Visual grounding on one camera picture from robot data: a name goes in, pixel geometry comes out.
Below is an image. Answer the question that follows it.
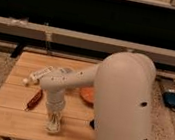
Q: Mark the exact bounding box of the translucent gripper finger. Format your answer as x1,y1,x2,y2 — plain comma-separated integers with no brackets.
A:
47,112,53,127
56,114,62,131

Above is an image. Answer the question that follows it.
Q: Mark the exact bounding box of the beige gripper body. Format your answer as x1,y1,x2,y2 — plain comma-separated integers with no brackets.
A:
46,100,66,114

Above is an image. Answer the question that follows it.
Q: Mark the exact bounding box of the white sponge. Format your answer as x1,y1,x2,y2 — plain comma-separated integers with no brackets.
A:
46,113,60,134

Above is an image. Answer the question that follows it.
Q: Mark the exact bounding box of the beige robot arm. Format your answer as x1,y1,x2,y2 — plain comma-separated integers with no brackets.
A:
40,52,156,140

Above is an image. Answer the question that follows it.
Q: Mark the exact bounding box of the black rectangular device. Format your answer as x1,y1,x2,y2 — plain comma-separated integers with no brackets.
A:
90,119,95,129

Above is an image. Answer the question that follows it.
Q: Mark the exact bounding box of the orange bowl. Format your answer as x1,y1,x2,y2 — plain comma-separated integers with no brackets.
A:
79,87,94,104

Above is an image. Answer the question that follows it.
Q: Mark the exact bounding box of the white plastic bottle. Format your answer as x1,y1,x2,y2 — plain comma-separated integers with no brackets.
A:
23,66,54,86

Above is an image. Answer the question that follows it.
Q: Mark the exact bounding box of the black table leg stand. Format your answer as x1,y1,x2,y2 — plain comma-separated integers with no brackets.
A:
10,40,26,59

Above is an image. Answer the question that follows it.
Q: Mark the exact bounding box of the blue power box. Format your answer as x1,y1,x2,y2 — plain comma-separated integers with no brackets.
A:
162,92,175,108

